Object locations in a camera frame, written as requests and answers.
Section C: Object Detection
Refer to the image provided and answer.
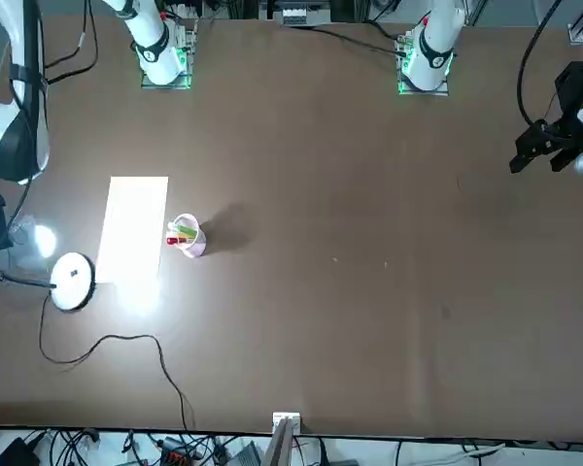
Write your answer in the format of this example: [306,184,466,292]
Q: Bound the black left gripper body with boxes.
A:
[533,60,583,148]

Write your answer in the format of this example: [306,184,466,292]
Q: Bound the white desk lamp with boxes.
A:
[0,216,97,313]

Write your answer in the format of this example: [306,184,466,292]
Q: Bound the white paper sheet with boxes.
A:
[93,176,170,285]

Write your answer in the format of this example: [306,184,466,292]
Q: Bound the translucent pink pen cup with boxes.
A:
[167,213,208,259]

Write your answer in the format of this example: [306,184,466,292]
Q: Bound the black power adapter brick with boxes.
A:
[0,436,43,466]

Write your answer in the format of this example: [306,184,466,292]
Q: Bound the grey power strip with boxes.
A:
[280,6,308,26]

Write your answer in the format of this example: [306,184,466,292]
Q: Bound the orange black device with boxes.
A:
[158,436,199,466]

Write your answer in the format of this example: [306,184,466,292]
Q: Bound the white socket block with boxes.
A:
[271,411,303,433]

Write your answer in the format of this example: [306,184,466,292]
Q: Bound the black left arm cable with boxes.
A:
[516,0,565,130]

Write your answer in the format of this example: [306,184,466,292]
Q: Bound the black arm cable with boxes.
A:
[516,0,565,130]
[0,0,99,253]

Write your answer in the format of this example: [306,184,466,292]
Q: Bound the thin black lamp cable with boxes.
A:
[39,289,196,431]

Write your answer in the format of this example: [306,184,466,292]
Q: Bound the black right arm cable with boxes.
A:
[0,0,99,253]

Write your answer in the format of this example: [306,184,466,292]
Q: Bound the black table cable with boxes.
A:
[310,26,405,57]

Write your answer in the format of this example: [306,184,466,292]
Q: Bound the grey aluminium post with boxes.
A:
[261,416,295,466]

